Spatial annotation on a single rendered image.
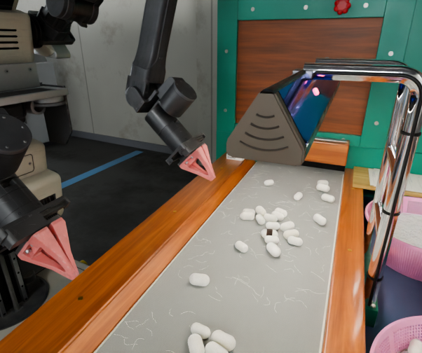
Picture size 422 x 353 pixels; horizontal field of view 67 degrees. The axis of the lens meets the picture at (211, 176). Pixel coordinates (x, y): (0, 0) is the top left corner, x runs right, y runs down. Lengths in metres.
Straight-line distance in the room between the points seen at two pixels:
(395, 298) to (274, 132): 0.54
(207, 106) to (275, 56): 1.93
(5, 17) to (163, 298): 0.72
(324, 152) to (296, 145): 0.76
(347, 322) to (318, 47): 0.80
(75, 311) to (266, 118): 0.42
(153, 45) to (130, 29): 2.90
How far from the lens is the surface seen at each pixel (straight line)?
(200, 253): 0.70
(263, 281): 0.64
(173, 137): 0.71
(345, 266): 0.67
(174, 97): 0.69
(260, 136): 0.32
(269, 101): 0.31
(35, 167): 1.02
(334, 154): 1.07
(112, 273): 0.63
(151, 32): 0.74
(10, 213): 0.48
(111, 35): 3.81
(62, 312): 0.59
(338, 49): 1.10
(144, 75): 0.74
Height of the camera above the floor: 1.16
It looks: 23 degrees down
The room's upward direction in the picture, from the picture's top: straight up
